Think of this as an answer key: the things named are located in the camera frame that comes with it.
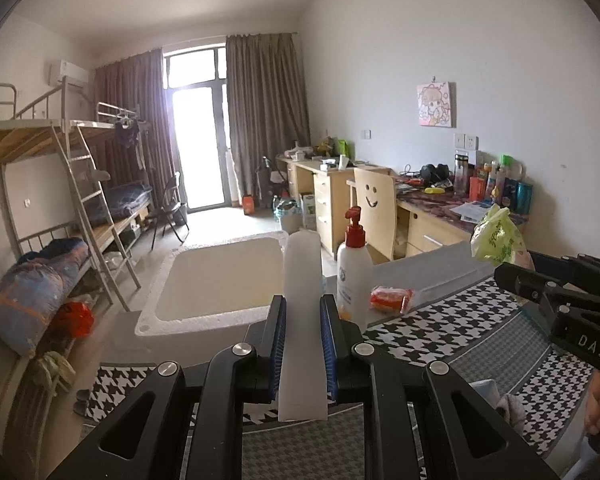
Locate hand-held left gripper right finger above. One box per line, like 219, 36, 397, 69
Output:
319, 294, 561, 480

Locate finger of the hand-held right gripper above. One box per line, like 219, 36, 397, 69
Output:
494, 262, 571, 311
527, 251, 600, 286

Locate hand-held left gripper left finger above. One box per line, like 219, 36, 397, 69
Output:
47, 294, 287, 480

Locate green and white plastic bag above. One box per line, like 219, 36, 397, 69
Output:
470, 203, 536, 268

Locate white translucent plastic bottle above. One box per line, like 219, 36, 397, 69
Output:
277, 229, 329, 422

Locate white foam box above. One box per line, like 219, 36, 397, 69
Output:
134, 230, 326, 376

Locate blue face mask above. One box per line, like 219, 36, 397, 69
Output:
472, 379, 525, 432

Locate white pump bottle red top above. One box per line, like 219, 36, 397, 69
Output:
336, 206, 376, 333

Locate red snack packet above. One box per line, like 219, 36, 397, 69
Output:
370, 285, 416, 315

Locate teal bottle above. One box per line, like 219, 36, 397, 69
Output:
515, 182, 533, 215

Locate printed papers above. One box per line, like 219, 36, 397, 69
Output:
450, 201, 501, 223

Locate wooden desk patterned cover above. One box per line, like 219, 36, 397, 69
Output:
395, 185, 531, 261

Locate houndstooth tablecloth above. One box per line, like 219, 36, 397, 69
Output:
82, 272, 600, 480

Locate green capped bottle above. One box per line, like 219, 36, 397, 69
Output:
497, 155, 523, 183

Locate clear water bottle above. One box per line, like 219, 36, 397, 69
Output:
454, 150, 470, 197

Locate white bucket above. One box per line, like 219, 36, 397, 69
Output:
275, 199, 303, 233

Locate white carton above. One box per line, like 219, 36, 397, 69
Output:
300, 192, 318, 231

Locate black headphones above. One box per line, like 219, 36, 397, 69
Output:
420, 163, 453, 184

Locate wooden chair smiley face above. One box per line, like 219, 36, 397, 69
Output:
347, 167, 398, 263

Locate light wooden desk with drawers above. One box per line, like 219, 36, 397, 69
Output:
276, 155, 393, 261

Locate black folding chair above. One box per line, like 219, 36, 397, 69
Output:
147, 172, 191, 251

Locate metal bunk bed blue quilt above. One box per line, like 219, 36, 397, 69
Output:
67, 101, 156, 261

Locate red plastic bag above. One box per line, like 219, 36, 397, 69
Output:
55, 301, 95, 341

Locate glass balcony door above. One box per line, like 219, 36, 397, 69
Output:
164, 49, 236, 211

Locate blue folded quilt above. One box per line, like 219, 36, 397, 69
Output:
100, 182, 153, 226

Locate olive cloth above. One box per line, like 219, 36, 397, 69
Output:
32, 350, 76, 393

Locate brown curtain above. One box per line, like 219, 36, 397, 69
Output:
94, 49, 178, 211
225, 32, 312, 206

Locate blue patterned duvet bundle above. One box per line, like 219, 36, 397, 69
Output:
0, 237, 91, 358

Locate dark hanging clothes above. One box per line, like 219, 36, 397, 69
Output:
114, 120, 146, 171

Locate metal bunk ladder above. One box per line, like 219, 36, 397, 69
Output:
52, 122, 142, 311

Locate metal bunk bed wooden slats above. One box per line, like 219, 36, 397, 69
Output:
0, 82, 116, 456

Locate white air conditioner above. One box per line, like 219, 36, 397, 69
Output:
47, 60, 89, 86

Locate pink wall poster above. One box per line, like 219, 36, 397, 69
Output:
416, 81, 456, 128

